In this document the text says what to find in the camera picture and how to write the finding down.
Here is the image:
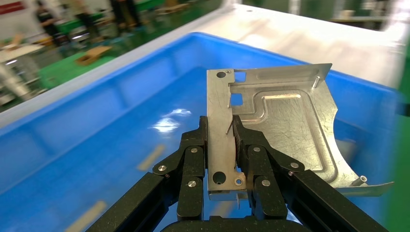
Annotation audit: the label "white metal shelf rack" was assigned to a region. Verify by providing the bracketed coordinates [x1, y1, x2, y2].
[0, 3, 410, 129]

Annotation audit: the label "blue plastic bin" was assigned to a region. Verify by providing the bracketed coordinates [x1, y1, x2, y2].
[0, 32, 406, 232]

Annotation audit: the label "flat tan strip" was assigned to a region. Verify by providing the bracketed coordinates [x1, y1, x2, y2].
[64, 201, 108, 232]
[137, 144, 166, 172]

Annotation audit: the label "brown cardboard box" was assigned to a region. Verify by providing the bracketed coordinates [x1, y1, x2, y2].
[75, 45, 113, 66]

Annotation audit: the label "person in dark clothes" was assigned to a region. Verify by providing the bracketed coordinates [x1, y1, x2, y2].
[33, 0, 70, 47]
[109, 0, 142, 29]

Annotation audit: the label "stamped sheet metal part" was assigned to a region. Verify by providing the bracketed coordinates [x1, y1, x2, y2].
[205, 63, 395, 203]

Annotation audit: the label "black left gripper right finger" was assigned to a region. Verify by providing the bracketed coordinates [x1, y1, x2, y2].
[232, 115, 390, 232]

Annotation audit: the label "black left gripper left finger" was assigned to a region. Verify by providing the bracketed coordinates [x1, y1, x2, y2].
[86, 116, 209, 232]

